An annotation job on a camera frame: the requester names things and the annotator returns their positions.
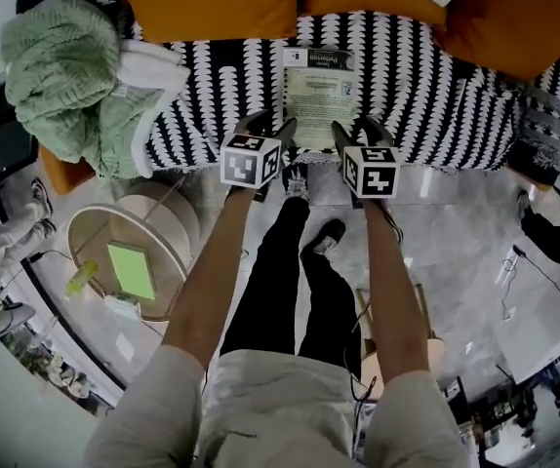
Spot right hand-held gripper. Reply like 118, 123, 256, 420
329, 114, 403, 210

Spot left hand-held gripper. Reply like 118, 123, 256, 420
219, 108, 300, 203

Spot green-white magazine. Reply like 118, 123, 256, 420
282, 46, 359, 151

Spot orange sofa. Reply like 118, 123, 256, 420
14, 0, 560, 197

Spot person's right forearm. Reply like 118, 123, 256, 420
361, 197, 432, 384

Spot person's left forearm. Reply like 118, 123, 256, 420
161, 185, 252, 368

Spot wooden coffee table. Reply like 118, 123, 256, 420
355, 283, 446, 402

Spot person's left shoe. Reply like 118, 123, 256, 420
282, 163, 313, 203

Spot person's shoe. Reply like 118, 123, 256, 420
282, 163, 313, 203
300, 218, 348, 257

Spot black white striped blanket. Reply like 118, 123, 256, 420
16, 0, 560, 175

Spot person's right shoe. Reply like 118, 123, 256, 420
300, 218, 348, 257

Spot round beige side table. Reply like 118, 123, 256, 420
66, 181, 201, 324

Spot white folded towel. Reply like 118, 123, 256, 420
117, 39, 191, 92

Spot large orange cushion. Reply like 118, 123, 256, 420
433, 0, 560, 82
116, 0, 300, 44

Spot person's black trousers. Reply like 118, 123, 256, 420
219, 195, 363, 384

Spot dark fringed patterned cushion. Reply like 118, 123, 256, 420
505, 85, 560, 187

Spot bright green notebook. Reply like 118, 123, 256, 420
106, 242, 158, 302

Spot green knitted blanket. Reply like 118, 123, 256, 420
0, 0, 164, 179

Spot white wipes packet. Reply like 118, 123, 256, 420
103, 293, 142, 319

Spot yellow drink bottle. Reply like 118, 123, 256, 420
63, 259, 100, 297

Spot person's beige shirt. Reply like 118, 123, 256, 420
84, 343, 469, 468

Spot white cabinet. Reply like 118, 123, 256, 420
499, 304, 560, 385

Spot black power cable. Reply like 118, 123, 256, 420
511, 244, 560, 311

